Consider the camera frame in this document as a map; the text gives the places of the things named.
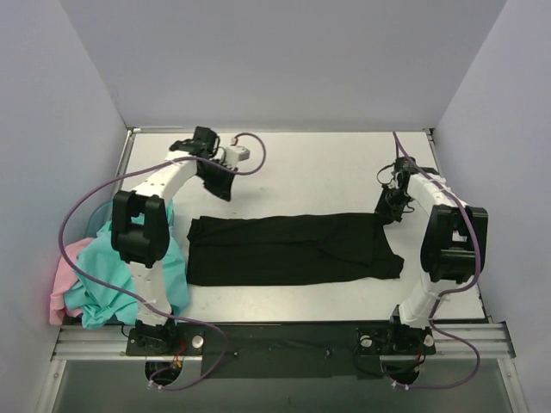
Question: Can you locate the black t shirt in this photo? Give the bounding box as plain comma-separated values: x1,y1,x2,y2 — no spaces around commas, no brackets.
187,213,404,287

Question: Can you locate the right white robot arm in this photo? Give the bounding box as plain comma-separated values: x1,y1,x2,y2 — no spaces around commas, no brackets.
375,157,488,352

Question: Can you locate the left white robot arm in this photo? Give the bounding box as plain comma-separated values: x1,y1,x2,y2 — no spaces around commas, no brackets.
111,126,250,354

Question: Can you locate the clear plastic bin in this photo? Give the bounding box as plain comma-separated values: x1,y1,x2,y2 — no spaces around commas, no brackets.
84,200,112,237

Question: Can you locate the teal t shirt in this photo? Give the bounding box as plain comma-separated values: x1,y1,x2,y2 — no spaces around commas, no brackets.
63,221,189,330

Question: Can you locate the pink t shirt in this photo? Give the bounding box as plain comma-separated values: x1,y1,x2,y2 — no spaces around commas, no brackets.
49,237,94,326

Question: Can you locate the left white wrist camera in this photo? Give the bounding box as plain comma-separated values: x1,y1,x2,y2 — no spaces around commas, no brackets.
222,138,251,169

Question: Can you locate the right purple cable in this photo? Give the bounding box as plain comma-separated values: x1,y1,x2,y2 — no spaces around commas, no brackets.
388,131,482,391

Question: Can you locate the aluminium rail frame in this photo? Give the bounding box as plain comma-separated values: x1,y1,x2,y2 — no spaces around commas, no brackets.
52,324,516,361

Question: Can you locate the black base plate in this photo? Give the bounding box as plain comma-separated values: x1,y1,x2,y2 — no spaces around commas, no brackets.
126,321,436,382

